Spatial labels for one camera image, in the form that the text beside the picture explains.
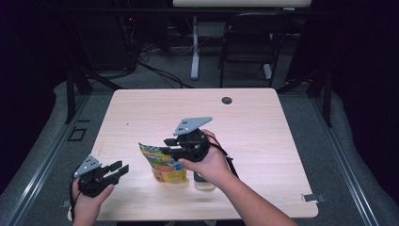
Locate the black folding chair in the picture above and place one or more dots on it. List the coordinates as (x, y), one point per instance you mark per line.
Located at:
(251, 47)

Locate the black metal stand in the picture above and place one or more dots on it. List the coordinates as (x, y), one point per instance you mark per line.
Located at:
(73, 94)
(326, 94)

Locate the yellow green snack packet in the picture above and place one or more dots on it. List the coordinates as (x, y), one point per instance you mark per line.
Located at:
(164, 168)

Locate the dark equipment with red light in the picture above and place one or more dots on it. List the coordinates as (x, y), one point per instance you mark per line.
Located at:
(128, 37)

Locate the aluminium floor rail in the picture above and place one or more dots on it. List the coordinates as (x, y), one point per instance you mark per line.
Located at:
(47, 157)
(345, 157)

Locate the small clear container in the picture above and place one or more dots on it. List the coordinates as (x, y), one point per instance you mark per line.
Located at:
(204, 185)

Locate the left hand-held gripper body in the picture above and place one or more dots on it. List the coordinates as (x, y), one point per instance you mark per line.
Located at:
(92, 182)

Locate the grey tape strip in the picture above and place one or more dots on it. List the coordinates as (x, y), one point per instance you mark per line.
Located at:
(313, 197)
(65, 204)

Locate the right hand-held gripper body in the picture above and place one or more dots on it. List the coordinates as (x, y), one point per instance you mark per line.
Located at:
(193, 146)

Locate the white desk top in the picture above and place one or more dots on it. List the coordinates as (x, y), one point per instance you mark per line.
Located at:
(241, 3)

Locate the person's right hand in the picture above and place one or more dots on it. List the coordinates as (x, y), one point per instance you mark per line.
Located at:
(215, 166)

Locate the person's left hand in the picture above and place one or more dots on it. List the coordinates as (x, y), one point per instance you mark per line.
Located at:
(87, 205)

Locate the short white desk leg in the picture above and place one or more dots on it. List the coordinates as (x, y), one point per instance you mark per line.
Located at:
(267, 71)

